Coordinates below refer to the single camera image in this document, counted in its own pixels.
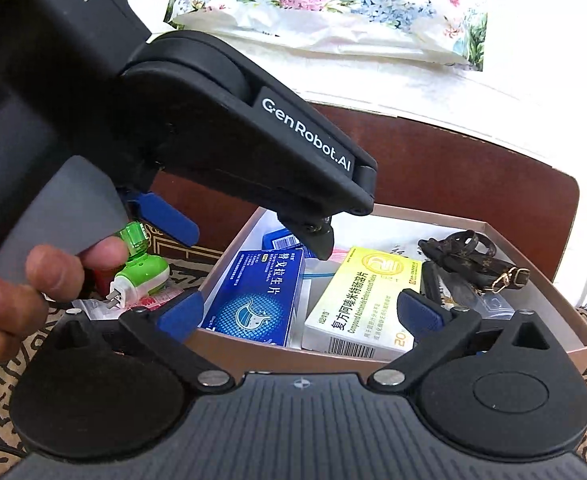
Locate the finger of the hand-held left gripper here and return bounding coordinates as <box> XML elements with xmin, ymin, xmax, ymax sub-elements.
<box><xmin>168</xmin><ymin>85</ymin><xmax>378</xmax><ymax>262</ymax></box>
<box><xmin>116</xmin><ymin>185</ymin><xmax>201</xmax><ymax>247</ymax></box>

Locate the person's left hand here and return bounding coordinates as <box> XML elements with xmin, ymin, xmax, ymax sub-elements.
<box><xmin>0</xmin><ymin>236</ymin><xmax>130</xmax><ymax>363</ymax></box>

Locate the brown wooden headboard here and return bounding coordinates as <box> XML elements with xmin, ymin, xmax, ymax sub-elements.
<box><xmin>148</xmin><ymin>97</ymin><xmax>581</xmax><ymax>311</ymax></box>

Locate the small blue box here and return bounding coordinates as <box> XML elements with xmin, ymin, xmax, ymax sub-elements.
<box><xmin>262</xmin><ymin>228</ymin><xmax>305</xmax><ymax>252</ymax></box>

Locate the beige cardboard box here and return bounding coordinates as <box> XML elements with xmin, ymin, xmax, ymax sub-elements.
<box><xmin>184</xmin><ymin>204</ymin><xmax>587</xmax><ymax>374</ymax></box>

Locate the blue medicine box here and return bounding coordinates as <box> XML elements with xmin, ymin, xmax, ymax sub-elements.
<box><xmin>200</xmin><ymin>249</ymin><xmax>307</xmax><ymax>348</ymax></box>

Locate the yellow and white medicine box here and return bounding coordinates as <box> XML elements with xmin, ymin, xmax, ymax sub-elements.
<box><xmin>302</xmin><ymin>246</ymin><xmax>429</xmax><ymax>361</ymax></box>

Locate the clear plastic packet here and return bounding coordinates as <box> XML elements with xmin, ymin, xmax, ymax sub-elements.
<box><xmin>452</xmin><ymin>284</ymin><xmax>515</xmax><ymax>319</ymax></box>

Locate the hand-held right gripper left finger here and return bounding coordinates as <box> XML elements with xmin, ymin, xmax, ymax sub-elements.
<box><xmin>42</xmin><ymin>287</ymin><xmax>237</xmax><ymax>394</ymax></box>

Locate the small blue net scoop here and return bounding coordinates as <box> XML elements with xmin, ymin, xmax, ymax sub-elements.
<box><xmin>301</xmin><ymin>259</ymin><xmax>335</xmax><ymax>281</ymax></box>

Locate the green plug-in mosquito repellent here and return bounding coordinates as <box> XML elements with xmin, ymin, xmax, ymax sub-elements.
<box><xmin>108</xmin><ymin>221</ymin><xmax>170</xmax><ymax>311</ymax></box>

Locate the floral plastic bag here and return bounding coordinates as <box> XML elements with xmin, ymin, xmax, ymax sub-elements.
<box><xmin>162</xmin><ymin>0</ymin><xmax>489</xmax><ymax>72</ymax></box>

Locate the brown leather strap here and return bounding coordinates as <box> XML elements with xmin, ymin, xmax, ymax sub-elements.
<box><xmin>417</xmin><ymin>230</ymin><xmax>532</xmax><ymax>294</ymax></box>

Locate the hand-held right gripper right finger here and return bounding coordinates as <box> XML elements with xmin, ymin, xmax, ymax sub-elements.
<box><xmin>371</xmin><ymin>288</ymin><xmax>557</xmax><ymax>394</ymax></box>

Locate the red printed plastic packet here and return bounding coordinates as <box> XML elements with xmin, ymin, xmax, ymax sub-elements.
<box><xmin>71</xmin><ymin>280</ymin><xmax>184</xmax><ymax>322</ymax></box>

